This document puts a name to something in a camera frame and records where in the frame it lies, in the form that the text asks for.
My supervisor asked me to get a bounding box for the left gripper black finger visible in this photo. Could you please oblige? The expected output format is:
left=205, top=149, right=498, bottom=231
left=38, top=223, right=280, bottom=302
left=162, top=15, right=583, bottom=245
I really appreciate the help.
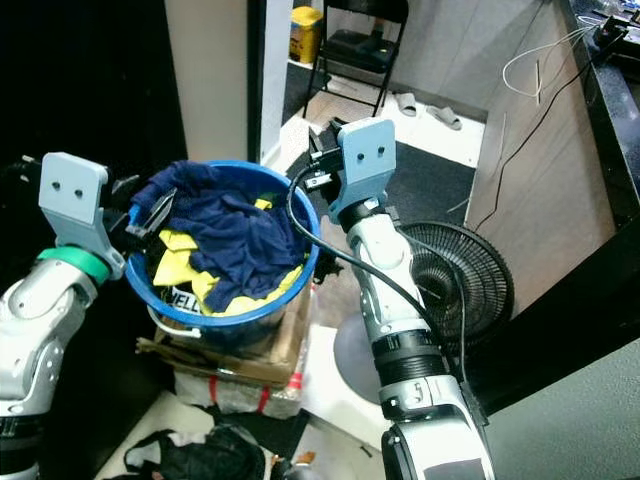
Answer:
left=143, top=193, right=175, bottom=239

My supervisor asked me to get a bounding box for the navy blue garment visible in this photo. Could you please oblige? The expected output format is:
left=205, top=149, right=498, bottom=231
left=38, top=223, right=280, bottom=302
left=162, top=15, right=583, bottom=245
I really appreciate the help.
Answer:
left=136, top=160, right=313, bottom=313

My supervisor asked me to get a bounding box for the yellow garment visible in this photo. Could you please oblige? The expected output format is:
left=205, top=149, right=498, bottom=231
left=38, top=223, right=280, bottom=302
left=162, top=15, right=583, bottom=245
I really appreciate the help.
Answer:
left=150, top=197, right=307, bottom=317

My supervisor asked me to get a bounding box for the grey slipper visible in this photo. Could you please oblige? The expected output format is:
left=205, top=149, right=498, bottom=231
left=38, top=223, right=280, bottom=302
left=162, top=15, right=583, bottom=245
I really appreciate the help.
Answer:
left=424, top=102, right=464, bottom=132
left=392, top=91, right=420, bottom=119

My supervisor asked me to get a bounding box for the black garment with white letters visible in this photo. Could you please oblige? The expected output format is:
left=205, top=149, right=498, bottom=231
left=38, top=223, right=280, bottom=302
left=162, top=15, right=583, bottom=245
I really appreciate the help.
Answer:
left=154, top=284, right=207, bottom=312

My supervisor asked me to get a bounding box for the flat black bag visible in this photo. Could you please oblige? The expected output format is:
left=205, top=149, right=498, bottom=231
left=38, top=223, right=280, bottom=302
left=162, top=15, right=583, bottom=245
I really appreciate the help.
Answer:
left=324, top=28, right=398, bottom=74

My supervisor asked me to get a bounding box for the yellow container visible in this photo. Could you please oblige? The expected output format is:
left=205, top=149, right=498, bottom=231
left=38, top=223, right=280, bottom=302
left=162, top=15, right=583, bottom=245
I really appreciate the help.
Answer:
left=289, top=5, right=324, bottom=67

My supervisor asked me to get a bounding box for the black folding chair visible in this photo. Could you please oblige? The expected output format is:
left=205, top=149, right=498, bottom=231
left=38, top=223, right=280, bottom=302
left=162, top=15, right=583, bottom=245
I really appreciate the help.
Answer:
left=304, top=0, right=412, bottom=120

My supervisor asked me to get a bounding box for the blue plastic laundry basket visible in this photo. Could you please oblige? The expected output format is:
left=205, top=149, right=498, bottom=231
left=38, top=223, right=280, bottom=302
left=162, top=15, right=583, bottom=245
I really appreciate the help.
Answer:
left=124, top=158, right=323, bottom=333

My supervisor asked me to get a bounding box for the brown cardboard box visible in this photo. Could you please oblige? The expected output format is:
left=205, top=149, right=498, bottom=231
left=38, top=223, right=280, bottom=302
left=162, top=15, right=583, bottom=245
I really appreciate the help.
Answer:
left=137, top=298, right=312, bottom=388

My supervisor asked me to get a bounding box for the black standing fan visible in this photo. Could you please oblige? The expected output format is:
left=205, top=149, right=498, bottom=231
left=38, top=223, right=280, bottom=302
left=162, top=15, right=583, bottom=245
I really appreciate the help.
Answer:
left=334, top=221, right=517, bottom=403

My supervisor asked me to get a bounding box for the plastic wrapped block red tape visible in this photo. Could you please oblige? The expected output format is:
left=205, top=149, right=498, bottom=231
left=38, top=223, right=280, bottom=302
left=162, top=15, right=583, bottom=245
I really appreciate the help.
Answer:
left=171, top=364, right=307, bottom=420

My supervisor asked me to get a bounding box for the wooden counter cabinet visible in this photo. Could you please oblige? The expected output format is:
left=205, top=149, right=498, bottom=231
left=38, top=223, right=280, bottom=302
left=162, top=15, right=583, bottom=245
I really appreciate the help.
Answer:
left=464, top=0, right=640, bottom=323

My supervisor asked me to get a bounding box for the small black orange object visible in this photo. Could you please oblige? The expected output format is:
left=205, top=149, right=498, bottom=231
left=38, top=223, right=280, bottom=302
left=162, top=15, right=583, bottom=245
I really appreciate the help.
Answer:
left=266, top=451, right=318, bottom=480

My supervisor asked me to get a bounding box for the black device on counter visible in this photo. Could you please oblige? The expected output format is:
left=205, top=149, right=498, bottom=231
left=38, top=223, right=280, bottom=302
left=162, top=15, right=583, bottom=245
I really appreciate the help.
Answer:
left=593, top=12, right=640, bottom=63

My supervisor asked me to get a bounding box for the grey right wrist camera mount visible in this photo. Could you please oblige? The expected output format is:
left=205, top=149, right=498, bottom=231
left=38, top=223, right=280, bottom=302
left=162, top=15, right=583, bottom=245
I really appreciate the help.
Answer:
left=335, top=117, right=398, bottom=207

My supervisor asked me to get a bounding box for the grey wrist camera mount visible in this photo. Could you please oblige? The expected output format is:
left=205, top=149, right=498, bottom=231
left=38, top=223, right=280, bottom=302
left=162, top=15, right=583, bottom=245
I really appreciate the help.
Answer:
left=38, top=152, right=113, bottom=267
left=335, top=117, right=398, bottom=207

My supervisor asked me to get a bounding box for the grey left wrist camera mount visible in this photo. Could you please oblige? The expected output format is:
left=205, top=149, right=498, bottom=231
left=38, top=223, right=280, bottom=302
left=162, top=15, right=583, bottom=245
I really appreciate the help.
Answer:
left=38, top=152, right=113, bottom=267

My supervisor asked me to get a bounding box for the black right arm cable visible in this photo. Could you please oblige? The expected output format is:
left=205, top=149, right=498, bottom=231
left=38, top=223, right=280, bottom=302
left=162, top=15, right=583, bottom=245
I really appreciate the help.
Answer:
left=285, top=163, right=469, bottom=383

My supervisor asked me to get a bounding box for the white basket handle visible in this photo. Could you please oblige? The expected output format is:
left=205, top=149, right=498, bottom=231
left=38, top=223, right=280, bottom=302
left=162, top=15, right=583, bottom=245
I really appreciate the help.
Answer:
left=146, top=304, right=207, bottom=339

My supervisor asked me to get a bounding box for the thin white cable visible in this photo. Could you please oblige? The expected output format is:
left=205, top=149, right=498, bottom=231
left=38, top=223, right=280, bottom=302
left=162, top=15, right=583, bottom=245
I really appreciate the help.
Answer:
left=502, top=24, right=598, bottom=102

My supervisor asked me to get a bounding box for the thin black wall cable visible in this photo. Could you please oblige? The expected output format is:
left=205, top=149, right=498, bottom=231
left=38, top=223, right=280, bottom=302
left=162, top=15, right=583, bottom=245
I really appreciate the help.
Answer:
left=474, top=38, right=613, bottom=233

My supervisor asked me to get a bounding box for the black bag with straps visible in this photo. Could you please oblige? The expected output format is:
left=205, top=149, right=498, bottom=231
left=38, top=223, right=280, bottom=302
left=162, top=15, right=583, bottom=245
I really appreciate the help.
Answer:
left=124, top=424, right=267, bottom=480

